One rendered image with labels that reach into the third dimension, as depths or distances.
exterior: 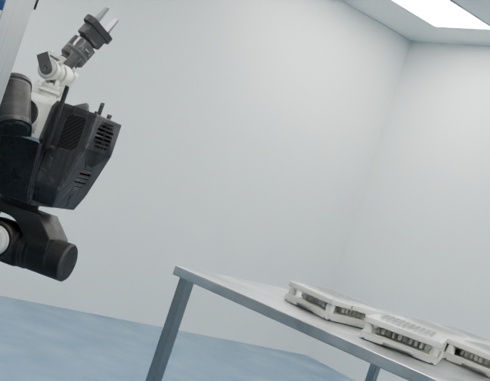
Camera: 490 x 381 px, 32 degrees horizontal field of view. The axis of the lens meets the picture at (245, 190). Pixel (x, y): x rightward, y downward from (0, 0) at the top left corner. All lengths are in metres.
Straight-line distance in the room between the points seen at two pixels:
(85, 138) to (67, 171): 0.10
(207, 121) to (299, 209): 1.22
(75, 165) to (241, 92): 4.32
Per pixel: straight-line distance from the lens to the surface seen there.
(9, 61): 1.71
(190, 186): 6.53
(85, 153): 2.45
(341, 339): 2.60
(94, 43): 2.94
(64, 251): 2.49
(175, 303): 3.06
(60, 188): 2.45
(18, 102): 2.35
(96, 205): 6.17
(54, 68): 2.55
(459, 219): 6.92
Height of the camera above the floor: 1.14
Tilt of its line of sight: level
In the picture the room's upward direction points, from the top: 18 degrees clockwise
